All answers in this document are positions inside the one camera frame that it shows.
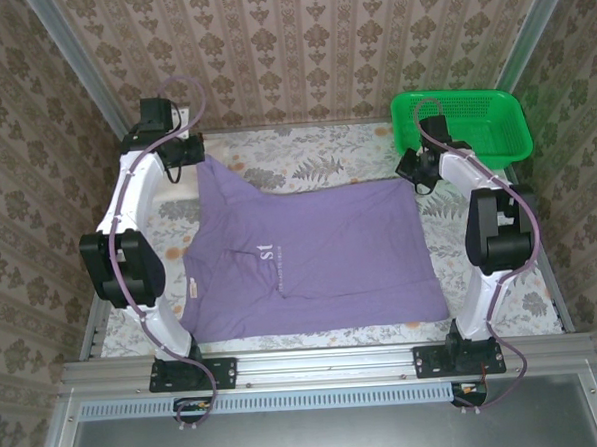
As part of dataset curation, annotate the long aluminium mounting rail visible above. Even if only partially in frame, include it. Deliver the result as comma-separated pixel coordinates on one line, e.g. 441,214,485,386
58,331,597,400

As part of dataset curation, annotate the green plastic basket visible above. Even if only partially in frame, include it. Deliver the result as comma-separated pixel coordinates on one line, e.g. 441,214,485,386
389,85,536,175

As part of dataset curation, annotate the grey metal sheet panel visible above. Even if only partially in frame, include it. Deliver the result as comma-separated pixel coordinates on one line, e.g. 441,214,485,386
34,367,597,447

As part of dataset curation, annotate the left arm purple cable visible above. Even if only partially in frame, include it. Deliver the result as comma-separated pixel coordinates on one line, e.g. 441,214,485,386
98,73,225,437

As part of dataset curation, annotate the aluminium frame post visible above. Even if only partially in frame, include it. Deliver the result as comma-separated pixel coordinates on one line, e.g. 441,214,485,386
486,0,582,99
24,0,140,151

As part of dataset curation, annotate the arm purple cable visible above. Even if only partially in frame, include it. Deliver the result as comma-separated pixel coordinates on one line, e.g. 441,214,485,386
98,73,225,437
411,90,551,418

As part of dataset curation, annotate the aluminium table side rail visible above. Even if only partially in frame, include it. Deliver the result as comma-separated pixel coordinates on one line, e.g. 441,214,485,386
503,161,577,337
67,139,151,361

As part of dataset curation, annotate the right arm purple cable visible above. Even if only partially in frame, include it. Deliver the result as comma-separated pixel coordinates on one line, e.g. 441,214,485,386
411,90,551,418

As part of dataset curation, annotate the grey slotted cable duct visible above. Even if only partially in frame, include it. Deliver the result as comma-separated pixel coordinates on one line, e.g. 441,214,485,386
78,379,492,423

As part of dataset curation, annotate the purple printed t-shirt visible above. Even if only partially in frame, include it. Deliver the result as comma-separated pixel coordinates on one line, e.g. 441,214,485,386
169,143,453,344

